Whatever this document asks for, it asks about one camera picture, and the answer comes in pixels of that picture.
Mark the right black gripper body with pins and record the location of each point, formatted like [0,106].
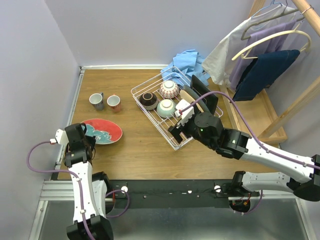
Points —
[189,129]

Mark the pink mug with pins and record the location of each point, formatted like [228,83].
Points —
[114,102]

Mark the red teal plate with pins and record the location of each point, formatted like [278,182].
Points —
[105,132]

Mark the grey mug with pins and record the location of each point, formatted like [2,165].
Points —
[97,101]

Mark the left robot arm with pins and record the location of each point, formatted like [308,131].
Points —
[89,189]

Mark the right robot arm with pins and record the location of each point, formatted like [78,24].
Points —
[296,174]

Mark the wooden clothes rack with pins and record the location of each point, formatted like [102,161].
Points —
[295,100]

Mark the light green ribbed bowl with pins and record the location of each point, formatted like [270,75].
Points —
[166,108]

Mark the beige plate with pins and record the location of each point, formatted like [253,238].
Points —
[186,96]

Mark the dark teal embossed plate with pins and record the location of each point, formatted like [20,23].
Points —
[195,96]

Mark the black square plate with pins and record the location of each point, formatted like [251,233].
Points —
[200,88]

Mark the red white patterned bowl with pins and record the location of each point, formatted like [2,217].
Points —
[169,89]

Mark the dark brown bowl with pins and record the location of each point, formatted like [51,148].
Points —
[149,101]

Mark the light blue cloth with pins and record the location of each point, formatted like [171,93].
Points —
[185,65]

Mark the white t-shirt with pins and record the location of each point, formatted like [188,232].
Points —
[218,64]

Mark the cream clothes hanger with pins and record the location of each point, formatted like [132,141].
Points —
[277,39]

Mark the navy blue garment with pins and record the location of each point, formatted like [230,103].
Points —
[262,73]

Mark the grey clothes hanger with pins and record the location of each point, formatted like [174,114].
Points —
[282,14]

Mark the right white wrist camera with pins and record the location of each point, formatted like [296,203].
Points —
[184,111]

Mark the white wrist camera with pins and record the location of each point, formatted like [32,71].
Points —
[60,138]
[184,111]

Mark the white wire dish rack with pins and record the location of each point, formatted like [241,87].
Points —
[160,96]

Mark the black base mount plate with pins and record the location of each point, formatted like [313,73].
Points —
[179,193]

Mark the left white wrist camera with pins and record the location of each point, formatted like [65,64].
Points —
[60,138]

